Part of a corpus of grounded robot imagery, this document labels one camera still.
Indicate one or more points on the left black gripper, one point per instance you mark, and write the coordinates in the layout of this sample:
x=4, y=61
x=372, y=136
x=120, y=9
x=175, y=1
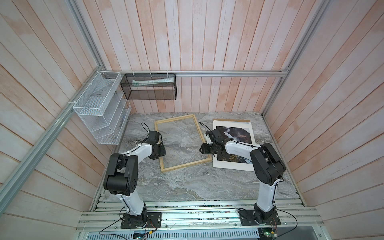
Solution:
x=162, y=153

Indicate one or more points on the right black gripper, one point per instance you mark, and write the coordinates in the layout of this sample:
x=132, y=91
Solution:
x=204, y=149

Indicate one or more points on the wooden picture frame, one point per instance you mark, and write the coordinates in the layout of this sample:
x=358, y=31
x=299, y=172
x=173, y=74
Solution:
x=186, y=137

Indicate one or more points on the waterfall photo print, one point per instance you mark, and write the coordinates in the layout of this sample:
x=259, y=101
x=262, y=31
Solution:
x=239, y=148

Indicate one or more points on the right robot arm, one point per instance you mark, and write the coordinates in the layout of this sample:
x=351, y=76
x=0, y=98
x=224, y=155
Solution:
x=268, y=167

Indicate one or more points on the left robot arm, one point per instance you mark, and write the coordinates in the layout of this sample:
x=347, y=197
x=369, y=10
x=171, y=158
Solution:
x=122, y=177

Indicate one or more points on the brown backing board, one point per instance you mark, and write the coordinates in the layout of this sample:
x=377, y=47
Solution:
x=232, y=120

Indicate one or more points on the paper in black basket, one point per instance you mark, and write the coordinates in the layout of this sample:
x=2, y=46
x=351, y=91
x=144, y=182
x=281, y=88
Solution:
x=153, y=82

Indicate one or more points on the black wire mesh basket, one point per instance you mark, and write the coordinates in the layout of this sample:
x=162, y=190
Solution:
x=148, y=93

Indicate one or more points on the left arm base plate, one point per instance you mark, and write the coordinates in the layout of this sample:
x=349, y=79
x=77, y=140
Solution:
x=145, y=220

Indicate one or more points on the white wire mesh shelf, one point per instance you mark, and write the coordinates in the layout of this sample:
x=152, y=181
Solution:
x=102, y=108

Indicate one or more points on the aluminium rail platform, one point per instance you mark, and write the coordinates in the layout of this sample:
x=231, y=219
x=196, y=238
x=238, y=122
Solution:
x=193, y=215

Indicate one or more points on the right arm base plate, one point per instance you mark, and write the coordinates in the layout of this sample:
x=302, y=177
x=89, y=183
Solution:
x=258, y=218

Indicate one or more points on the aluminium frame profile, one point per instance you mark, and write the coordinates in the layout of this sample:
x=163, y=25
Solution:
x=51, y=49

